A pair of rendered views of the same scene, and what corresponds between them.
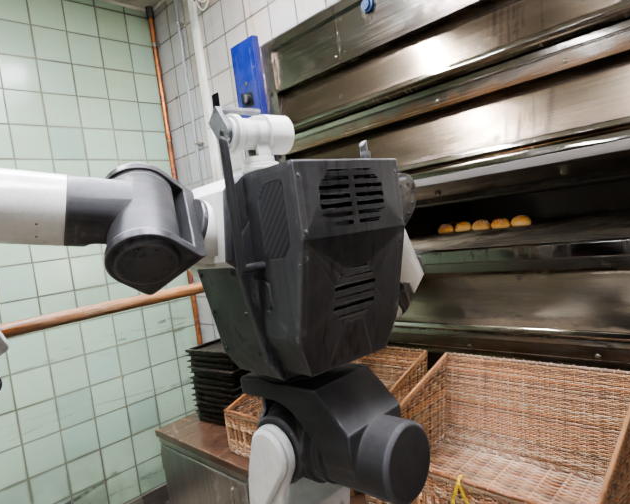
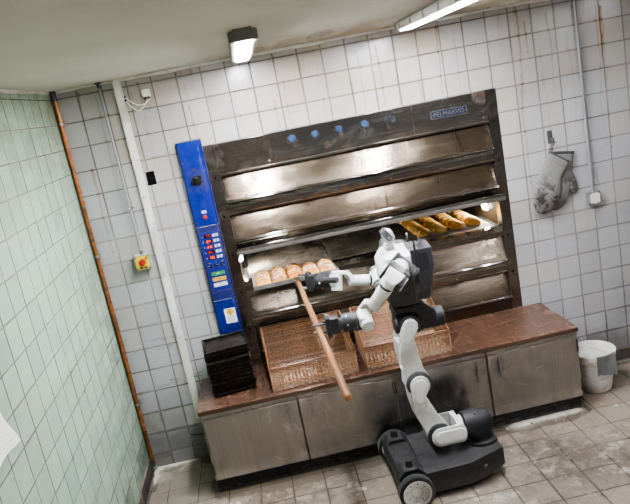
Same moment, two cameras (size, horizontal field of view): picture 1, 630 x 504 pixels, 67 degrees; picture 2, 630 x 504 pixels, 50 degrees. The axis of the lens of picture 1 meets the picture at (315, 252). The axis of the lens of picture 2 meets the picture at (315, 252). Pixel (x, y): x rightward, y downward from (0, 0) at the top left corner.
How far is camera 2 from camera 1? 3.44 m
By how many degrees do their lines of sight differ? 49
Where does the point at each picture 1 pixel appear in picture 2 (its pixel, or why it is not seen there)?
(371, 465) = (440, 315)
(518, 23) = (372, 162)
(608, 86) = (405, 189)
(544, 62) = (383, 178)
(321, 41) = (257, 150)
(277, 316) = (423, 284)
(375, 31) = (296, 151)
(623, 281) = not seen: hidden behind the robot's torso
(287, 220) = (428, 260)
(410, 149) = (322, 212)
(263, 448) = (410, 325)
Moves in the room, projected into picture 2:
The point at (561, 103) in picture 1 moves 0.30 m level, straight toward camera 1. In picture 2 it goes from (390, 195) to (413, 198)
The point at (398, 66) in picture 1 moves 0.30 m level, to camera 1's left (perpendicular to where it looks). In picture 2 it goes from (313, 171) to (283, 181)
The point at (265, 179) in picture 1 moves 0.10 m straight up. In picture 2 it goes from (420, 251) to (417, 233)
